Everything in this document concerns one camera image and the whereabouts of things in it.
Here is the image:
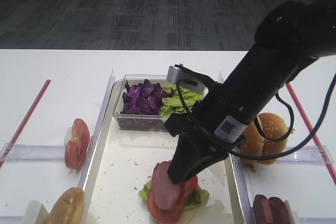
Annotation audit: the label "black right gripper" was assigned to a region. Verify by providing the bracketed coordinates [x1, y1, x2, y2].
[164, 103, 246, 184]

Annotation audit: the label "brown meat patty slice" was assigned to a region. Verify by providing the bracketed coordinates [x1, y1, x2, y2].
[151, 161, 184, 211]

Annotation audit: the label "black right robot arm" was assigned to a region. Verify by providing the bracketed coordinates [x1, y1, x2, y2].
[164, 0, 335, 183]

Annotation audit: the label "large tomato slice on stack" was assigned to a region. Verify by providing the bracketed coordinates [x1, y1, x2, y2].
[146, 175, 203, 223]

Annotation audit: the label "lettuce leaf on tray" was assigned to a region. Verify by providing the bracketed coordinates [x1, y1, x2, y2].
[138, 179, 209, 210]

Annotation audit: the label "green lettuce in container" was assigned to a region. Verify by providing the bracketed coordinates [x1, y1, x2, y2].
[159, 85, 204, 117]

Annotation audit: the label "upright tomato slices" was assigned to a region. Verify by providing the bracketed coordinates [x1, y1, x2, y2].
[64, 119, 90, 170]

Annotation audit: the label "plain brown bread bun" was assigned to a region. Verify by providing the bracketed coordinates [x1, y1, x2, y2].
[45, 187, 85, 223]

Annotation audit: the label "white metal tray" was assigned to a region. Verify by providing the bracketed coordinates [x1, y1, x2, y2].
[86, 80, 234, 223]

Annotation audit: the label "clear plastic salad container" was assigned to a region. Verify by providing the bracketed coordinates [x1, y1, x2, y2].
[112, 73, 212, 132]

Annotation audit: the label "purple cabbage leaves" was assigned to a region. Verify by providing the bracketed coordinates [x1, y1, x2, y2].
[121, 79, 174, 115]

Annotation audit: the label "sesame burger bun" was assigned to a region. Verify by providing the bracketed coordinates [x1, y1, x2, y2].
[239, 113, 288, 156]

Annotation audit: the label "white right lower pusher block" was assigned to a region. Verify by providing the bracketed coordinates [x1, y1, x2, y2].
[284, 200, 300, 224]

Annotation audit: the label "white pusher block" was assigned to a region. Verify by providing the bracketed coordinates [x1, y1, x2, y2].
[284, 200, 300, 224]
[22, 200, 49, 224]
[64, 127, 72, 146]

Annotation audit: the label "right upper clear pusher track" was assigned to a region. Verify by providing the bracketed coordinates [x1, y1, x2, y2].
[276, 145, 334, 165]

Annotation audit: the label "clear pusher track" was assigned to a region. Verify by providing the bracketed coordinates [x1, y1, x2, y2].
[0, 216, 23, 224]
[276, 145, 334, 165]
[1, 143, 65, 162]

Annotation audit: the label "white left upper pusher block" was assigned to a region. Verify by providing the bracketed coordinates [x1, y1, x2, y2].
[64, 127, 72, 146]

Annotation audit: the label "white left lower pusher block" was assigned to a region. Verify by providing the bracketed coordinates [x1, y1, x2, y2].
[22, 200, 49, 224]

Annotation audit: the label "left upper clear pusher track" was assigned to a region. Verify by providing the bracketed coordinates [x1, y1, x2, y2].
[1, 143, 65, 162]

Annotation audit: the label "left lower clear pusher track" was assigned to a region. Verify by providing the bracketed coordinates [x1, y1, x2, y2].
[0, 216, 23, 224]

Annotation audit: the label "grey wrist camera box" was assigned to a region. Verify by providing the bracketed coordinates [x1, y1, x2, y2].
[166, 65, 206, 94]

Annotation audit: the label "black camera cable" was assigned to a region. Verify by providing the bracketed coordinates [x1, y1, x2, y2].
[175, 71, 336, 162]

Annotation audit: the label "right red rail strip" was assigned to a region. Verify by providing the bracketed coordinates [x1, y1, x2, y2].
[286, 83, 335, 184]

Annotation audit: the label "red rail strip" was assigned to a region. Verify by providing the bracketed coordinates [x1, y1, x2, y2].
[0, 79, 51, 168]
[286, 83, 335, 184]

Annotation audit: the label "left red rail strip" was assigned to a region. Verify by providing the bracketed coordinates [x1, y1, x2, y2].
[0, 79, 51, 168]

